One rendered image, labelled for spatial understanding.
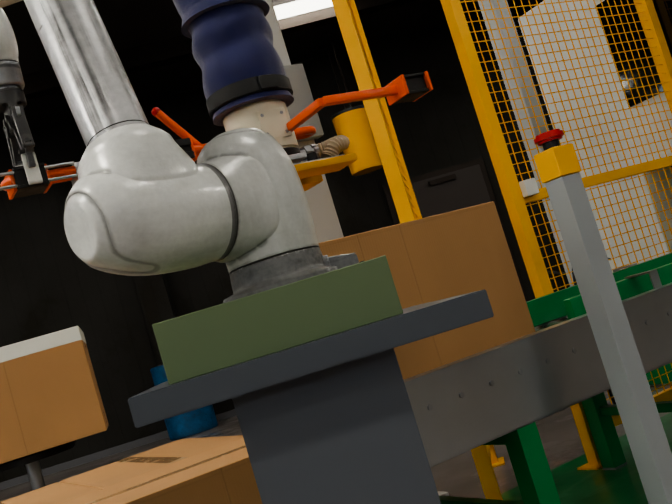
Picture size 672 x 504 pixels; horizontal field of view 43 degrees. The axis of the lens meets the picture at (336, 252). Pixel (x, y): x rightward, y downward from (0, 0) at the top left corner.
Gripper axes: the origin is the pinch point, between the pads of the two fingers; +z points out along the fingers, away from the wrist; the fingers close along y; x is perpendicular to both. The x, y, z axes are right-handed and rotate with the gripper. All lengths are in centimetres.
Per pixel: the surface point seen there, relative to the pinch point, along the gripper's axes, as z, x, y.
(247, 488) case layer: 79, -22, -19
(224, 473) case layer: 74, -18, -19
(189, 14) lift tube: -34, -48, -2
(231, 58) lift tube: -19, -53, -7
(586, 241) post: 50, -103, -53
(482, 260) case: 47, -102, -17
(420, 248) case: 39, -83, -18
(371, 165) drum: -105, -513, 622
